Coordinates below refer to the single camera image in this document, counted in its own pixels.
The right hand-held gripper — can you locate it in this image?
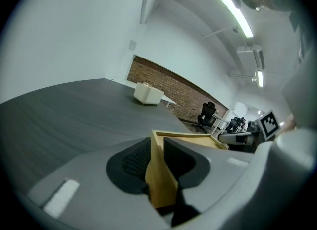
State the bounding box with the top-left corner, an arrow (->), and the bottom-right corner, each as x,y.
217,109 -> 282,148

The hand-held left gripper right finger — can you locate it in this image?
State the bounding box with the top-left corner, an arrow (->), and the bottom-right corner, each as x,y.
163,136 -> 254,215

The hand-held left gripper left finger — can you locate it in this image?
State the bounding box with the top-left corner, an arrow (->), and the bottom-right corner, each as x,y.
27,137 -> 171,229

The wooden box with sliding lid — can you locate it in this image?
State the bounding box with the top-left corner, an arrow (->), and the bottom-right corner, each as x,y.
145,129 -> 229,209

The person's right forearm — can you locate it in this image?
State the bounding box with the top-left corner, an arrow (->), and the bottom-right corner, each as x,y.
282,114 -> 298,133

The cream plastic caddy basket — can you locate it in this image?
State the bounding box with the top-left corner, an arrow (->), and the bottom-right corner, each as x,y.
133,81 -> 165,107

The black office chair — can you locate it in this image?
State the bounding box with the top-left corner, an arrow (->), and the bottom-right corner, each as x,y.
226,116 -> 246,133
197,102 -> 217,134

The white desk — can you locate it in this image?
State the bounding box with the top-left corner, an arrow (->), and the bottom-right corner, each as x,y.
212,114 -> 232,135

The dark grey table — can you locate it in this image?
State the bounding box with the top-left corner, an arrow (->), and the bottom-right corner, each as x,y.
0,78 -> 197,175

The white table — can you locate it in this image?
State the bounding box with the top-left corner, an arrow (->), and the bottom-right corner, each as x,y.
110,77 -> 177,108

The white air conditioner unit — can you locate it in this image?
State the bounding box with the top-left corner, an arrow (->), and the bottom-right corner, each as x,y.
236,45 -> 265,71

